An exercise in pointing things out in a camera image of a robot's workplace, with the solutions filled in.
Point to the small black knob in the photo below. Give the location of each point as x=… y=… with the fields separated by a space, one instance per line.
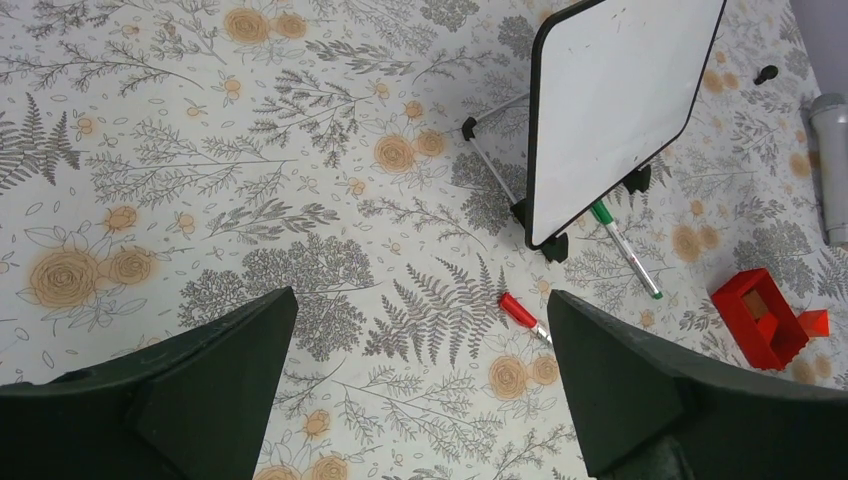
x=767 y=73

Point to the white whiteboard black frame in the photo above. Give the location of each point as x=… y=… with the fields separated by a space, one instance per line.
x=612 y=84

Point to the red marker pen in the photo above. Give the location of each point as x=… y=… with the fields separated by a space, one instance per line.
x=512 y=307

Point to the small orange block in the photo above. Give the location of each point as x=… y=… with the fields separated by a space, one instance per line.
x=815 y=323

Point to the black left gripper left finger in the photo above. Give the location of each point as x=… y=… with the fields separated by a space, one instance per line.
x=194 y=406

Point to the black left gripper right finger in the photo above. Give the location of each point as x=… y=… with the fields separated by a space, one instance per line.
x=646 y=408

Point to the green marker pen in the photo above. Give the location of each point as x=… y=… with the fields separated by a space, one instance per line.
x=602 y=215

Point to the red plastic box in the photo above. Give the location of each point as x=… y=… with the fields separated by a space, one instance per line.
x=760 y=319

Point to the silver microphone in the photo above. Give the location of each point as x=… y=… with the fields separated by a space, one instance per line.
x=828 y=118

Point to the whiteboard wire stand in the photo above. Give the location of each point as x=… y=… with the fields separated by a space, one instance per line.
x=555 y=249

